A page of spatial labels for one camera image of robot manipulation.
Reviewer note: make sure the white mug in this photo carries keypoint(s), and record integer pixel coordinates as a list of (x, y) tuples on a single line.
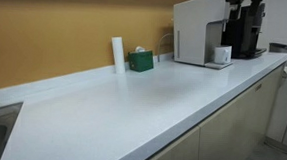
[(221, 54)]

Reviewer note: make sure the green tissue box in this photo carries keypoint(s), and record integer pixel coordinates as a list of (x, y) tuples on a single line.
[(141, 61)]

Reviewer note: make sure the white tissue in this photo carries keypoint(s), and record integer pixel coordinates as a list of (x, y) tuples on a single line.
[(139, 49)]

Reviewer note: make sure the white paper roll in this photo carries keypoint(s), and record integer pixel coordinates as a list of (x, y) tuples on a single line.
[(118, 55)]

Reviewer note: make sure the white coffee machine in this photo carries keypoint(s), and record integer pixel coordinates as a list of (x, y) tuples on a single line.
[(193, 29)]

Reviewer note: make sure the black coffee machine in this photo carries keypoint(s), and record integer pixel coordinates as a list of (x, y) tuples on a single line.
[(245, 32)]

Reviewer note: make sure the grey trash bin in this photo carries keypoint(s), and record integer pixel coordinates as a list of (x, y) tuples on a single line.
[(281, 51)]

